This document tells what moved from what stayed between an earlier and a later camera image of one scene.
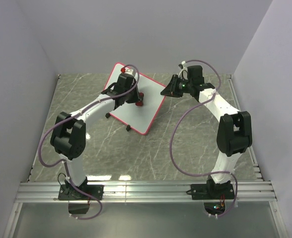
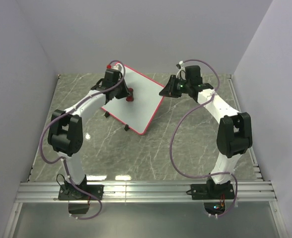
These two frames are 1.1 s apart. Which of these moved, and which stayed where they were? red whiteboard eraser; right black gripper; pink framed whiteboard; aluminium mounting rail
Moved: red whiteboard eraser
Stayed: aluminium mounting rail; right black gripper; pink framed whiteboard
